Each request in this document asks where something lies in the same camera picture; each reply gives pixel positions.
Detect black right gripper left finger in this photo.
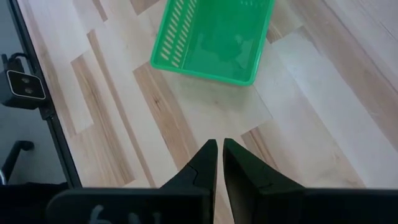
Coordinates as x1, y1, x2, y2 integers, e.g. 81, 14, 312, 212
160, 139, 218, 197

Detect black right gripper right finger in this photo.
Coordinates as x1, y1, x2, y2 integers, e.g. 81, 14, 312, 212
222, 138, 305, 224

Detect green plastic basket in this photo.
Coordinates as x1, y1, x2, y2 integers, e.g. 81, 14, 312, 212
150, 0, 277, 87

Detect black chair armrest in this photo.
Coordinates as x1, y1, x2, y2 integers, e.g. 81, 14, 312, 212
0, 140, 35, 184

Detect black table-level camera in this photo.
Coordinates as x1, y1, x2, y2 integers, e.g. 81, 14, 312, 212
0, 53, 47, 110

